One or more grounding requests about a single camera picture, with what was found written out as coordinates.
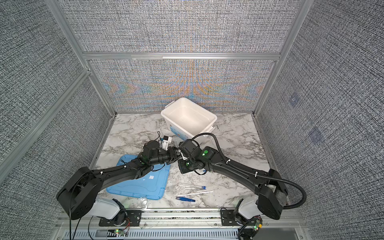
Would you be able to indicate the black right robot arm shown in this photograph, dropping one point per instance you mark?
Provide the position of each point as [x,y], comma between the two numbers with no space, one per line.
[269,189]

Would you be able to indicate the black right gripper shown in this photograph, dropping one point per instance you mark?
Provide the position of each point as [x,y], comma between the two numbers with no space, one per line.
[181,166]

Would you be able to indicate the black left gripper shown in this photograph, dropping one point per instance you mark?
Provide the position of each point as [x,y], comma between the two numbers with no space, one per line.
[173,154]

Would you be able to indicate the small clear glass flask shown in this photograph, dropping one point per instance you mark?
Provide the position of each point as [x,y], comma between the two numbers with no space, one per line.
[143,203]

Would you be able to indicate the aluminium enclosure frame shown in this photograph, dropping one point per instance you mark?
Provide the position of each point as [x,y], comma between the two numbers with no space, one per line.
[85,82]

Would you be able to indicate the blue plastic tweezers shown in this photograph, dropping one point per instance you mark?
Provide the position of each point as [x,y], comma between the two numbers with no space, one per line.
[185,199]

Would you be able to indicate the white plastic storage bin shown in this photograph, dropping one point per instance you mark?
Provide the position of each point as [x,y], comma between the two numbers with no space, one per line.
[187,119]

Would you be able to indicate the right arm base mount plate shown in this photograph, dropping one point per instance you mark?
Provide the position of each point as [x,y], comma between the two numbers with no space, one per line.
[229,217]

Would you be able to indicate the blue plastic bin lid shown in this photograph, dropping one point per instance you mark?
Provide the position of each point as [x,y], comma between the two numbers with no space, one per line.
[152,186]

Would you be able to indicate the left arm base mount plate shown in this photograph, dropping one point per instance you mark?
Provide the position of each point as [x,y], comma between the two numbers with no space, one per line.
[130,218]

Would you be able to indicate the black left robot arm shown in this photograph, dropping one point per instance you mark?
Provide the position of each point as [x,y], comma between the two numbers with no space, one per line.
[78,196]

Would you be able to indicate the aluminium front rail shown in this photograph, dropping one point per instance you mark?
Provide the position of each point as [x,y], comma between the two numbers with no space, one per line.
[154,224]

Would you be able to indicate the white plastic pipette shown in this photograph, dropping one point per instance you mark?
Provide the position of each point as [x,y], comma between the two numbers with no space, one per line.
[193,194]

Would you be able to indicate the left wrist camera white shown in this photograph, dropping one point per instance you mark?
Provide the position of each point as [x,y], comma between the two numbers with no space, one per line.
[166,140]

